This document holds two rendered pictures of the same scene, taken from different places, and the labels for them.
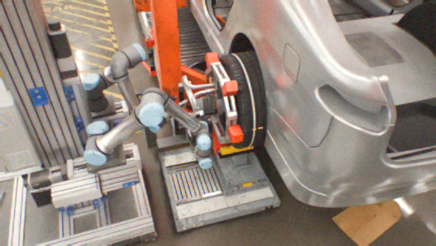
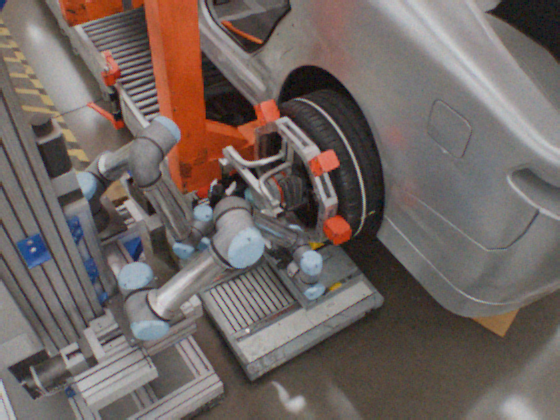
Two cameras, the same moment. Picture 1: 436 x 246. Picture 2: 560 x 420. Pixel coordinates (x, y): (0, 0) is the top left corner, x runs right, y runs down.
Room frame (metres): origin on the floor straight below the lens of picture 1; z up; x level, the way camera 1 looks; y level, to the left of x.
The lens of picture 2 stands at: (0.42, 0.54, 2.53)
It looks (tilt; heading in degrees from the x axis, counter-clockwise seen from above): 49 degrees down; 343
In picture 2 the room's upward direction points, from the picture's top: 3 degrees clockwise
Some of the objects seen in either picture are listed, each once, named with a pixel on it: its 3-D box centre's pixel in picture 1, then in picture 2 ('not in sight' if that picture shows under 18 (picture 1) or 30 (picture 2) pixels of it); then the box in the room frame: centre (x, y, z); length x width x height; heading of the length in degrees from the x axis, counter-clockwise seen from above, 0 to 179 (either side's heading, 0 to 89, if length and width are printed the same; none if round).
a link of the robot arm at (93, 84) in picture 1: (93, 85); (84, 192); (1.97, 0.86, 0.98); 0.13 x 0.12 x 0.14; 142
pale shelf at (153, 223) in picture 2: not in sight; (149, 198); (2.40, 0.63, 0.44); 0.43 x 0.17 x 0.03; 17
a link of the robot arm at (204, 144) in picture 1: (203, 144); (308, 263); (1.46, 0.09, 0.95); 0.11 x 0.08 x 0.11; 8
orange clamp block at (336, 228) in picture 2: (235, 134); (336, 230); (1.66, -0.10, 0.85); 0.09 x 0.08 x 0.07; 17
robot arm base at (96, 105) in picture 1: (96, 100); (89, 213); (1.96, 0.86, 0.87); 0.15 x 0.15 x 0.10
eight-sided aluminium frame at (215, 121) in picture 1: (219, 104); (292, 181); (1.96, 0.00, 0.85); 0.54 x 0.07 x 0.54; 17
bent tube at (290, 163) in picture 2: (205, 94); (282, 176); (1.83, 0.09, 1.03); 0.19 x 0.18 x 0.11; 107
